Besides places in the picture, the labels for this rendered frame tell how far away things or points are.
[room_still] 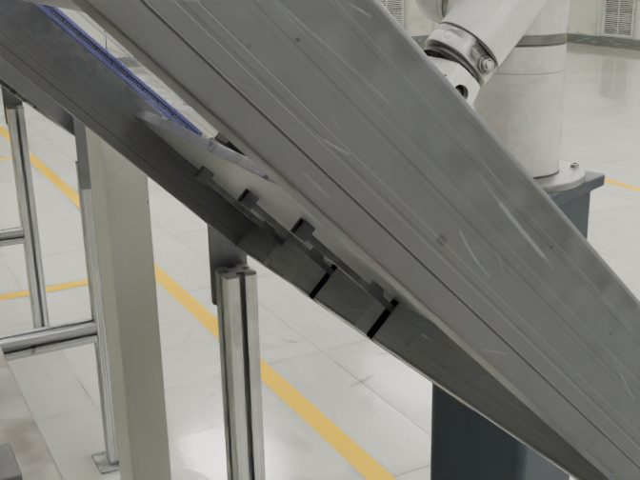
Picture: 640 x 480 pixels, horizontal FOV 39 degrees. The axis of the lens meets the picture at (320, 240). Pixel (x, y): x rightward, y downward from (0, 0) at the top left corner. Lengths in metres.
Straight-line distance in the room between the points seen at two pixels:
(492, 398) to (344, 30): 0.44
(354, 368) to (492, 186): 2.00
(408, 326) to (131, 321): 0.58
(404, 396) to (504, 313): 1.83
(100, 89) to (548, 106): 0.58
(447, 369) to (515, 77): 0.58
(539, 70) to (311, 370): 1.28
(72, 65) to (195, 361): 1.52
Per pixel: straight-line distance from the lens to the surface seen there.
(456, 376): 0.71
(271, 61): 0.27
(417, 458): 1.94
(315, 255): 0.87
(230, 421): 1.18
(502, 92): 1.22
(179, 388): 2.26
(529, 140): 1.23
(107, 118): 0.97
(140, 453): 1.36
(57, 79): 0.95
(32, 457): 0.79
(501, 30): 1.04
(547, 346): 0.37
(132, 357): 1.29
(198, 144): 0.80
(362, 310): 0.82
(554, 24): 1.23
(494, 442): 1.36
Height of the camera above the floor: 1.01
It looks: 18 degrees down
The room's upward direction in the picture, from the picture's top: 1 degrees counter-clockwise
